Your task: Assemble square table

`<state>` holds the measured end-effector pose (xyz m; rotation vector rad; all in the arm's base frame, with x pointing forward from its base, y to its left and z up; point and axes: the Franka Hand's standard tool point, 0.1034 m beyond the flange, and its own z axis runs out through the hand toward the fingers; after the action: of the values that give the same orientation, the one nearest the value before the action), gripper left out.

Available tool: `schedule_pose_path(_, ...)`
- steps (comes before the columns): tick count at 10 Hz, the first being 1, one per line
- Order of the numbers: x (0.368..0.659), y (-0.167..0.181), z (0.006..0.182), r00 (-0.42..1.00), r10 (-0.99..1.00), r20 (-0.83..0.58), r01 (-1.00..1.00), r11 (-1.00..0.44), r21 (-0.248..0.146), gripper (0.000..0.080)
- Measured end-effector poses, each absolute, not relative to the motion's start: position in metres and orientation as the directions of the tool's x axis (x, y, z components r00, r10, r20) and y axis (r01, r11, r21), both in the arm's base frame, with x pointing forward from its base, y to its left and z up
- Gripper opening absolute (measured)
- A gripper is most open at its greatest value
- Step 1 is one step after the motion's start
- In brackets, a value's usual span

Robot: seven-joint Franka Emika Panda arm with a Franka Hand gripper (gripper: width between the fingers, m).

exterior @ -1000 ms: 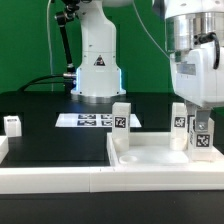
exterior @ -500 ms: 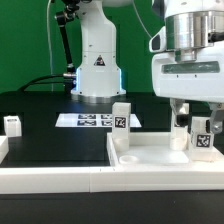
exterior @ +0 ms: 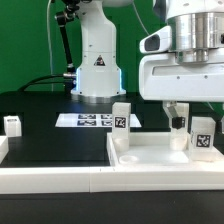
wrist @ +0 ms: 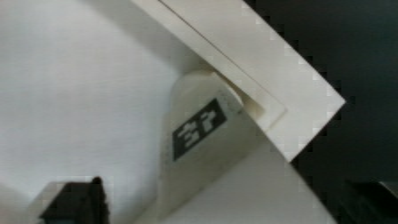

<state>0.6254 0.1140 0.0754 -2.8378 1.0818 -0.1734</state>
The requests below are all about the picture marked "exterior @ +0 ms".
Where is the white U-shaped fence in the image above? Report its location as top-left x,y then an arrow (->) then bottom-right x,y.
0,134 -> 224,195

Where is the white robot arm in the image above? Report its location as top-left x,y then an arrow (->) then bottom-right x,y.
72,0 -> 224,116

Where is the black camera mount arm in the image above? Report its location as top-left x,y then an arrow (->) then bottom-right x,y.
55,0 -> 80,92

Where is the white square table top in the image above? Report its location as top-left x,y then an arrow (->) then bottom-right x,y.
106,131 -> 224,168

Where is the black cable bundle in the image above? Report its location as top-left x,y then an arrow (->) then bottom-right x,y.
18,73 -> 74,92

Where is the white thin cable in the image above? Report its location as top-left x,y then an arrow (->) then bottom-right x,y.
46,0 -> 55,92

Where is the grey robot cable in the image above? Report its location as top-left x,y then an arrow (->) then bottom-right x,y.
130,0 -> 150,36

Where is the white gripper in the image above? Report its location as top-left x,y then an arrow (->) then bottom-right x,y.
139,51 -> 224,134

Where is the marker sheet with tags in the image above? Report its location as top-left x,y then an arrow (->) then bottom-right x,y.
55,113 -> 141,128

